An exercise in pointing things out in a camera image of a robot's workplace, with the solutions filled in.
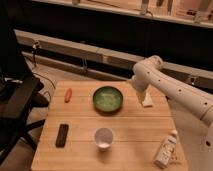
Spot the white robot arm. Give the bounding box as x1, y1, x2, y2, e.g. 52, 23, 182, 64
129, 55, 213, 171

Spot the green ceramic bowl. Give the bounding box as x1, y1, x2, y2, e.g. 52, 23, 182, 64
93, 86, 123, 113

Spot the white sponge block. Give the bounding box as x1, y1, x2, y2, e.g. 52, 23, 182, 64
142, 93, 153, 107

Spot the wooden table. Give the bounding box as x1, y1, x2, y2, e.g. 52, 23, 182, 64
31, 81, 188, 171

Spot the white plastic bottle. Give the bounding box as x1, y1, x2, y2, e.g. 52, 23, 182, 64
154, 130, 178, 169

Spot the orange carrot toy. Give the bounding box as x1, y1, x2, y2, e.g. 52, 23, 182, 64
64, 88, 72, 103

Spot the black remote control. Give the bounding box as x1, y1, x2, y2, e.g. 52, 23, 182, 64
55, 124, 69, 148

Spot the black office chair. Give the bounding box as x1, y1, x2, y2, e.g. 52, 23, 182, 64
0, 0, 49, 165

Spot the black cable on floor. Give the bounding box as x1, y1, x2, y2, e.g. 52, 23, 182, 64
32, 71, 57, 90

